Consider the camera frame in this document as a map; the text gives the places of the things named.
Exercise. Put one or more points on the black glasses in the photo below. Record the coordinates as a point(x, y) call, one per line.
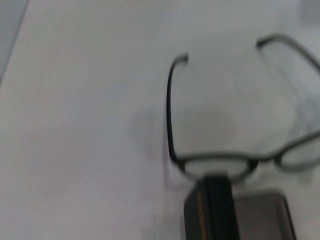
point(169, 112)

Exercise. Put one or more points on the black glasses case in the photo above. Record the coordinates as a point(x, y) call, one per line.
point(212, 210)

